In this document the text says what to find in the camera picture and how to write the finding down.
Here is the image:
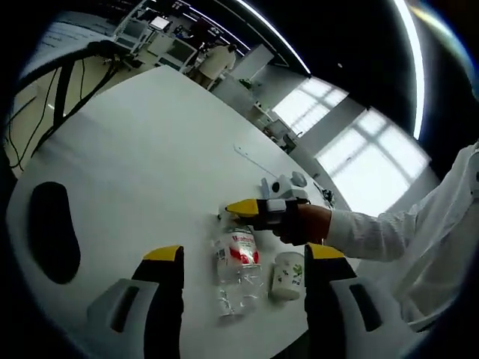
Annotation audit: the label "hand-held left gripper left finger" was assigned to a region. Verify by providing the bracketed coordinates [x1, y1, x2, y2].
[86, 245, 185, 359]

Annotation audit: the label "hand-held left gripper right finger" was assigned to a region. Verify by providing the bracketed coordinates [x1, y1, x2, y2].
[303, 242, 416, 359]

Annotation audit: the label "clear plastic water bottle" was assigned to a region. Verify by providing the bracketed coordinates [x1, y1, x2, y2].
[213, 220, 269, 319]

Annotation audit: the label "white paper cup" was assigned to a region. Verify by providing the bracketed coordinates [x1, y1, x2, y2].
[268, 251, 306, 302]

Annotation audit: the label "small clutter of parts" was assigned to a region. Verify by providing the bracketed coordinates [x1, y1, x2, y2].
[312, 181, 336, 205]

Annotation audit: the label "person's right hand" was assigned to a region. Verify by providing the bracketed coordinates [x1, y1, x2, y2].
[272, 203, 333, 247]

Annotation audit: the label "narrow window with blinds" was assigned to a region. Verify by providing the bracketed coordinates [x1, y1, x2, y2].
[271, 76, 349, 135]

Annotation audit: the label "wide window with blinds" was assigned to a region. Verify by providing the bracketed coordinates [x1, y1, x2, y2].
[316, 108, 430, 218]

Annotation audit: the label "black oval object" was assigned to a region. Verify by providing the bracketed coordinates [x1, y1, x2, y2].
[28, 182, 82, 285]

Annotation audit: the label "person in white coat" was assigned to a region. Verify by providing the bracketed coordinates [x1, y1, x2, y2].
[377, 140, 479, 334]

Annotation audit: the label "long curved ceiling light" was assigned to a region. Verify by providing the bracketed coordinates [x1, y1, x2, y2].
[239, 0, 311, 76]

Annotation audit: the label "short ceiling light strip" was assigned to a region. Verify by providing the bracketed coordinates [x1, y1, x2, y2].
[396, 0, 426, 139]

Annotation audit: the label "white office chair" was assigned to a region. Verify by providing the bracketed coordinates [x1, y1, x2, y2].
[159, 37, 195, 70]
[114, 18, 150, 57]

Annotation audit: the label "white printed board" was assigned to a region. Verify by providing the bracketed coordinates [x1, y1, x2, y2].
[28, 20, 113, 76]

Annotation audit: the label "black stand cables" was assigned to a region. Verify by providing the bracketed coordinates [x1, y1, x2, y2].
[3, 40, 120, 169]

